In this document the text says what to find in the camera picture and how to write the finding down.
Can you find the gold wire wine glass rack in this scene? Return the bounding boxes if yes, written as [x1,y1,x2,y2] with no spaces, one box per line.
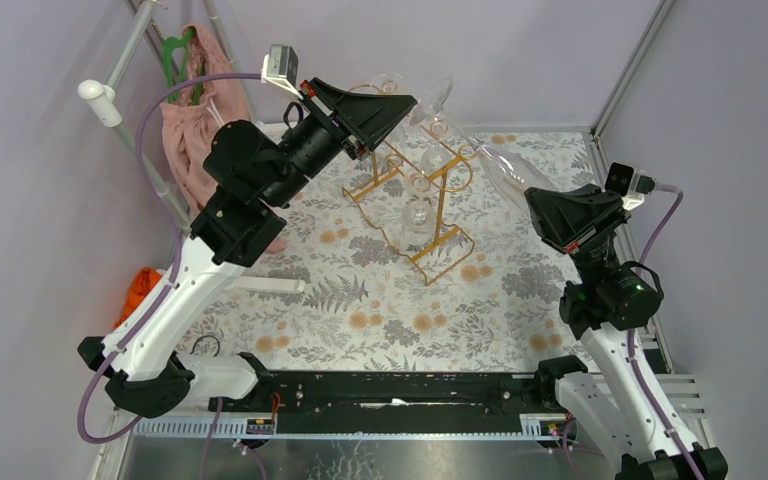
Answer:
[341,80,479,287]

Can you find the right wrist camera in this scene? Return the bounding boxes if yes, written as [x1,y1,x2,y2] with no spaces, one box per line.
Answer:
[604,162,657,211]

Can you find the pink shorts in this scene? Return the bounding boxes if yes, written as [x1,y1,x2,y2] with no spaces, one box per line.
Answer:
[160,24,250,217]

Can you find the floral tablecloth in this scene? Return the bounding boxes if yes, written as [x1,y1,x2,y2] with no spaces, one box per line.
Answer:
[177,159,591,372]

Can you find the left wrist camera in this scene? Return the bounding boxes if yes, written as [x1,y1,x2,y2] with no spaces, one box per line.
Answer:
[261,44,298,95]

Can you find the green clothes hanger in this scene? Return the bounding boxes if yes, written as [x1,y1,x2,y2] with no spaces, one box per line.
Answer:
[162,26,206,88]

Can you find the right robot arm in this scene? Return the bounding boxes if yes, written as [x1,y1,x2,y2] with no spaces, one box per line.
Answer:
[523,185,728,479]

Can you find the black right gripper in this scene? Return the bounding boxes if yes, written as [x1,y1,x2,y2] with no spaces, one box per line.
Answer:
[521,182,628,291]

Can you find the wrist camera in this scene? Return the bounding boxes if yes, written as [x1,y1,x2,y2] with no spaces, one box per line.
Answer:
[604,162,657,211]
[261,44,298,95]

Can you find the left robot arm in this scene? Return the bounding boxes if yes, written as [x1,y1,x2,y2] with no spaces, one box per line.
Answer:
[78,78,417,418]

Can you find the silver clothes rail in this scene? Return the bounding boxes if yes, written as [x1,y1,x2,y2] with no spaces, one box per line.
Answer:
[76,0,240,230]

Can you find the orange cloth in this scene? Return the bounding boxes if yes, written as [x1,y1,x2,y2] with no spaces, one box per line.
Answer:
[113,267,165,328]

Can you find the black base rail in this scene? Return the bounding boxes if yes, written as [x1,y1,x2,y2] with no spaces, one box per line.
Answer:
[208,371,564,435]

